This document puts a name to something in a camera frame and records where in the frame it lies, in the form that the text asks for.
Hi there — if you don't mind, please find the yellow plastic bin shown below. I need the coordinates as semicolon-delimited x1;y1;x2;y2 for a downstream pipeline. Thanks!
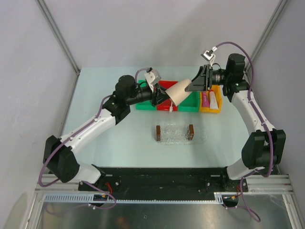
199;85;222;113

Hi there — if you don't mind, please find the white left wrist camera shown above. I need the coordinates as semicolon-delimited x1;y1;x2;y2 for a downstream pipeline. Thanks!
144;69;161;86

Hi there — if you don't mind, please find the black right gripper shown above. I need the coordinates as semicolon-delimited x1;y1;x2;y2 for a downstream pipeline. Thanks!
183;65;230;93

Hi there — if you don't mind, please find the white toothbrush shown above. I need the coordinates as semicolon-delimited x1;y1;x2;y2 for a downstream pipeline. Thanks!
169;101;173;113

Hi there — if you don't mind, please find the green plastic bin with cup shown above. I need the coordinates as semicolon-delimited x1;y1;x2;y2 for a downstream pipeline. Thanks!
178;92;200;112

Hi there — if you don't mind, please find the pink toothpaste tube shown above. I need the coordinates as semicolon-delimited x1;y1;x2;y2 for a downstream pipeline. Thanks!
202;92;210;108

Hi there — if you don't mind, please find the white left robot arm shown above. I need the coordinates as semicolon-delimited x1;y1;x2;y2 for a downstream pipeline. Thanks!
42;71;169;191

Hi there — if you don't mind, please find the beige cup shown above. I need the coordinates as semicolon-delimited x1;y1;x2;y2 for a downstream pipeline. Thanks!
165;79;192;106

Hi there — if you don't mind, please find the aluminium frame post left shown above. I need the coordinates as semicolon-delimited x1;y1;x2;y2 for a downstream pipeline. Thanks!
35;0;80;76

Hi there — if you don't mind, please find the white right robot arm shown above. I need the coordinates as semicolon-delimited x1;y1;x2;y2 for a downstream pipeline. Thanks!
185;51;286;191

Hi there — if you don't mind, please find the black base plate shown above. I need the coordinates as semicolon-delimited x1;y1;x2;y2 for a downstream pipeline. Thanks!
94;167;248;200

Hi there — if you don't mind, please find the grey slotted cable duct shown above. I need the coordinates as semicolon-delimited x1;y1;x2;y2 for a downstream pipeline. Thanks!
44;193;223;204

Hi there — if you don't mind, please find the aluminium frame post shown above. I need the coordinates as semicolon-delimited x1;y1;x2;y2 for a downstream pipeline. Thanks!
35;0;80;76
249;0;290;62

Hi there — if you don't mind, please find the red plastic bin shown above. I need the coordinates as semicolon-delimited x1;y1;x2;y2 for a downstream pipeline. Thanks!
157;80;178;112

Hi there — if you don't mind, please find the clear glass tray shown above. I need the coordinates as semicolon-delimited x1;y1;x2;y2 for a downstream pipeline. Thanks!
152;124;208;146

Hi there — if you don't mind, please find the aluminium frame post right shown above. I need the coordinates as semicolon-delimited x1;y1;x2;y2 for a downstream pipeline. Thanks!
249;0;290;62

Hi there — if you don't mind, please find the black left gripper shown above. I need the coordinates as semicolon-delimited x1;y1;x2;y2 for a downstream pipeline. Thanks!
126;83;173;107

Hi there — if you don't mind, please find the white toothpaste tube red cap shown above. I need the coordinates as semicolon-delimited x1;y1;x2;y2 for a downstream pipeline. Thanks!
209;90;219;110

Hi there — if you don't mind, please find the green plastic bin far left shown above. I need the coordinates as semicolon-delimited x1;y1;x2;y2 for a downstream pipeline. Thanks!
135;80;157;111

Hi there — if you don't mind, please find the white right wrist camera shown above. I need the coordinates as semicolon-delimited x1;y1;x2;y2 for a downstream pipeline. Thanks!
201;49;215;62

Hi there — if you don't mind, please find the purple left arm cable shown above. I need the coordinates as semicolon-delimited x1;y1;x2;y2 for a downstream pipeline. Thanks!
38;67;153;213

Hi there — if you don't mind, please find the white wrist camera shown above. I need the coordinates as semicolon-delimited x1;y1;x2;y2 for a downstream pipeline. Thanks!
144;69;161;86
201;49;215;62

